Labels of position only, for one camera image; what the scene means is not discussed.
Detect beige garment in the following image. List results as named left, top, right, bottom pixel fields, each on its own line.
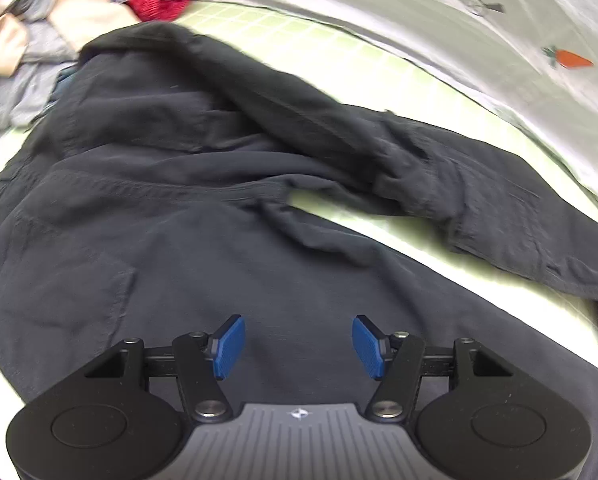
left=0, top=0, right=141, bottom=79

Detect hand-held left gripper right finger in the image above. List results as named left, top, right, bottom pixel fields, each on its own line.
left=352, top=314, right=516, bottom=423

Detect dark grey pants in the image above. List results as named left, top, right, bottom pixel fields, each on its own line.
left=0, top=22, right=598, bottom=418

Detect light grey garment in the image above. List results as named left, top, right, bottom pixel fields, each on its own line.
left=0, top=0, right=82, bottom=130

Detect green checked blanket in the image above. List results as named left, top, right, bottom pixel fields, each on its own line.
left=0, top=1, right=598, bottom=411

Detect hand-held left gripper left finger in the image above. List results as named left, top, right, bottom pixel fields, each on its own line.
left=83, top=314, right=246, bottom=423

